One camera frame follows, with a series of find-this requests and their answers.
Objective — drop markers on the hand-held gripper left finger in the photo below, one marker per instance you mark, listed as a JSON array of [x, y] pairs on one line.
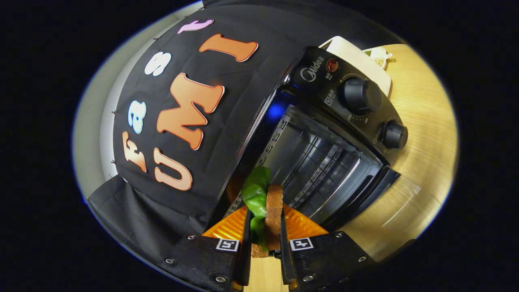
[[245, 251]]

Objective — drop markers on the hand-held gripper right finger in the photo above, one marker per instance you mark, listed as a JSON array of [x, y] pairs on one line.
[[284, 259]]

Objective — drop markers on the bread and lettuce sandwich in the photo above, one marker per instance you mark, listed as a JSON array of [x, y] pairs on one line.
[[275, 207]]

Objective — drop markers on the black toaster oven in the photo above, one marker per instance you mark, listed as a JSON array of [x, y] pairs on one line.
[[361, 97]]

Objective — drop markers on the white pop-up toaster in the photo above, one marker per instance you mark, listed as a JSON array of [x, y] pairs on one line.
[[357, 56]]

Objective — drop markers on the small white dish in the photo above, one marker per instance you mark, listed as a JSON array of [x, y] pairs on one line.
[[379, 56]]

